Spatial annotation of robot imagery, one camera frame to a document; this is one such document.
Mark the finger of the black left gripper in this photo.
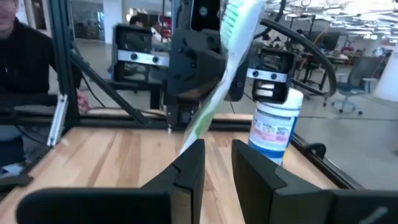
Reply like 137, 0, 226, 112
226, 58, 250, 102
169, 34, 226, 98

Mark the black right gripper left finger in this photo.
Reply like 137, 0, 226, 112
15, 138, 205, 224

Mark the person's hand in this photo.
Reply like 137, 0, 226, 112
75, 90, 92, 114

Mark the white building column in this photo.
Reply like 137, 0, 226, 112
373, 43, 398, 103

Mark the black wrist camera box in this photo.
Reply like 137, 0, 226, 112
189, 0, 223, 32

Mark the black aluminium rig frame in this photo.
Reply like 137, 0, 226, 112
0, 0, 366, 192

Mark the black table clamp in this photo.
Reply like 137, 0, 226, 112
302, 142, 328, 161
0, 173, 34, 192

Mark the white disinfectant wipes canister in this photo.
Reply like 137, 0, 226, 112
247, 87, 305, 167

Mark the silver aluminium bar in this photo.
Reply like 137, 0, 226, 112
46, 93, 70, 148

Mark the green toothbrush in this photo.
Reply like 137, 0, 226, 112
179, 0, 267, 155

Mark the grey office chair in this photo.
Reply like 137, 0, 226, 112
323, 55, 379, 116

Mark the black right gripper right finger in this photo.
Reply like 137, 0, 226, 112
231, 139, 398, 224

